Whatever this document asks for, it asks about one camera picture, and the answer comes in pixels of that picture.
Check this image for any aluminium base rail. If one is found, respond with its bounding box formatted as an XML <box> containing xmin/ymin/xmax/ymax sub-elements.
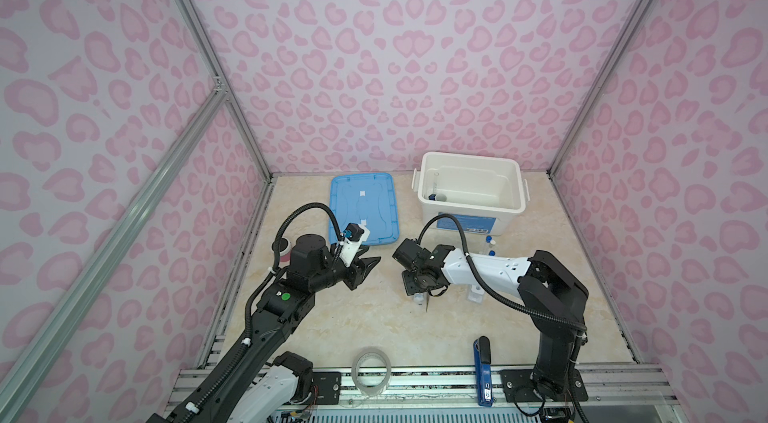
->
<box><xmin>164</xmin><ymin>362</ymin><xmax>685</xmax><ymax>423</ymax></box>

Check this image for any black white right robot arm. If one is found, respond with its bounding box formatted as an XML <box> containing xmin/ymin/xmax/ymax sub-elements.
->
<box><xmin>393</xmin><ymin>214</ymin><xmax>589</xmax><ymax>400</ymax></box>

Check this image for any white test tube rack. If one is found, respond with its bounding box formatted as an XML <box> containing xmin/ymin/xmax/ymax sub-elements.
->
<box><xmin>467</xmin><ymin>285</ymin><xmax>485</xmax><ymax>304</ymax></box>

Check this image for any blue plastic box lid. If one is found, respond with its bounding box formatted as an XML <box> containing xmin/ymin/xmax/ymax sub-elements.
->
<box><xmin>329</xmin><ymin>172</ymin><xmax>400</xmax><ymax>246</ymax></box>

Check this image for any white plastic storage box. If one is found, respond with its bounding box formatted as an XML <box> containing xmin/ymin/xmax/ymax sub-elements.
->
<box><xmin>411</xmin><ymin>152</ymin><xmax>530</xmax><ymax>236</ymax></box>

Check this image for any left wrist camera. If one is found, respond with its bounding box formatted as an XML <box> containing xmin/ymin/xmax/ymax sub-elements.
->
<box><xmin>338</xmin><ymin>223</ymin><xmax>370</xmax><ymax>267</ymax></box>

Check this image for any clear tape roll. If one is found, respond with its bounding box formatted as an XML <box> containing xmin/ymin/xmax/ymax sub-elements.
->
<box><xmin>351</xmin><ymin>347</ymin><xmax>392</xmax><ymax>397</ymax></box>

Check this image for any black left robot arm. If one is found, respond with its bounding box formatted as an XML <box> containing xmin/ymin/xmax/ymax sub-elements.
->
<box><xmin>148</xmin><ymin>202</ymin><xmax>381</xmax><ymax>422</ymax></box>

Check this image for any blue base small vial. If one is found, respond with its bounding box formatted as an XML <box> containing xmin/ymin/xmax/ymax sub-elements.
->
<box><xmin>428</xmin><ymin>172</ymin><xmax>439</xmax><ymax>201</ymax></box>

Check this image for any blue black stapler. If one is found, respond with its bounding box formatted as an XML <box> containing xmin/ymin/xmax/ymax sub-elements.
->
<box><xmin>473</xmin><ymin>336</ymin><xmax>494</xmax><ymax>407</ymax></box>

